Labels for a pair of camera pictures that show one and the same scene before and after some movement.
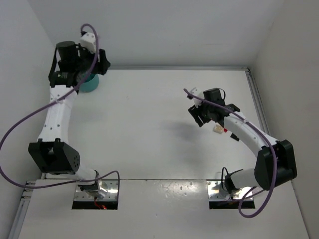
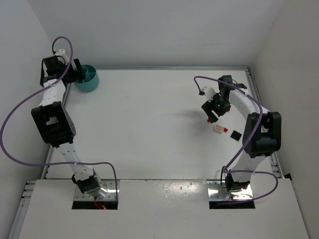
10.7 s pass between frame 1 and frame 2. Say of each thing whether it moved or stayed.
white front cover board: stayed
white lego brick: stayed
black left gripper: moved
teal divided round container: stayed
